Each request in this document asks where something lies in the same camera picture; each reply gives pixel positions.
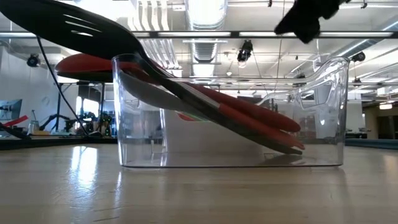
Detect clear plastic bin with sticker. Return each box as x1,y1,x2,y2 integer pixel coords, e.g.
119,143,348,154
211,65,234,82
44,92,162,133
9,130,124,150
111,53,351,169

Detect small red spatula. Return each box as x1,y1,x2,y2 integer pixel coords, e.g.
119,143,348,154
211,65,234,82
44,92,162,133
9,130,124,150
177,112,196,122

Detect grey silicone spoon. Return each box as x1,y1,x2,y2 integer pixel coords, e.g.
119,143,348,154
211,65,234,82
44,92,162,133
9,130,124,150
119,71,206,121

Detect red spoon with steel handle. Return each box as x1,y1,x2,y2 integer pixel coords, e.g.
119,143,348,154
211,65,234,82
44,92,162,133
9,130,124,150
55,53,306,151

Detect black slotted spoon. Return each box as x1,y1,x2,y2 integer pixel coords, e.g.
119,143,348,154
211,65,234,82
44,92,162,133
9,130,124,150
0,0,304,156

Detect black ceiling spotlight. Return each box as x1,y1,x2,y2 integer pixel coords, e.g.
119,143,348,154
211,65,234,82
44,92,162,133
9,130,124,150
26,53,40,68
352,50,367,63

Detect black background tripod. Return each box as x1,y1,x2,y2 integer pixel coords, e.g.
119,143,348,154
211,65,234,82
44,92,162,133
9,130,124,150
39,113,77,132

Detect red background bar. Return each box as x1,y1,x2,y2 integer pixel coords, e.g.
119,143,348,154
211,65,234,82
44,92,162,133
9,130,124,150
2,114,29,128

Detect small monitor screen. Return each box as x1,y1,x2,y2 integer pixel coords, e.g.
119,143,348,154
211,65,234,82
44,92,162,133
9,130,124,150
0,98,23,121

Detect black overhead camera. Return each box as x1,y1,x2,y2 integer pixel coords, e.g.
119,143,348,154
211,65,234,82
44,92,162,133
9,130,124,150
236,39,254,63

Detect silver ventilation duct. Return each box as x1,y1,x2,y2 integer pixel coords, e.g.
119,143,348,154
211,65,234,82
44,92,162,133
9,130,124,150
183,0,231,78

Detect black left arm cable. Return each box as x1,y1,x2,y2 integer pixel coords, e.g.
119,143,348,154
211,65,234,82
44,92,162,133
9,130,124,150
35,35,93,137

